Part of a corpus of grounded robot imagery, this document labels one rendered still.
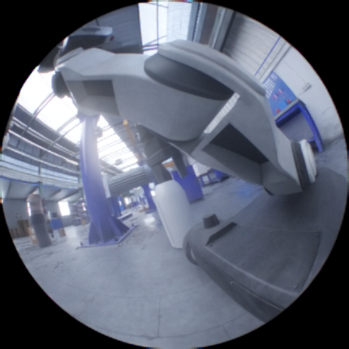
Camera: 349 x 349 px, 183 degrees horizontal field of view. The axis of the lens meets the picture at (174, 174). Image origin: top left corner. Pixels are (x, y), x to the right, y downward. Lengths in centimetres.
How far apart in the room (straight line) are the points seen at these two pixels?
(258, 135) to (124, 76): 18
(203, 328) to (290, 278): 25
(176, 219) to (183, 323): 51
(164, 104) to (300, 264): 29
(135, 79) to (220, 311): 50
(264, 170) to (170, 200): 48
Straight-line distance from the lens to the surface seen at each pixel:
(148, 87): 15
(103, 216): 152
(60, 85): 39
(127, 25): 595
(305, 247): 23
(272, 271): 20
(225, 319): 37
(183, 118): 16
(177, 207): 61
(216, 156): 21
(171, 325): 40
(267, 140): 16
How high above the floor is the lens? 35
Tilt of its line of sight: 8 degrees up
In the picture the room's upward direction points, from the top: 20 degrees counter-clockwise
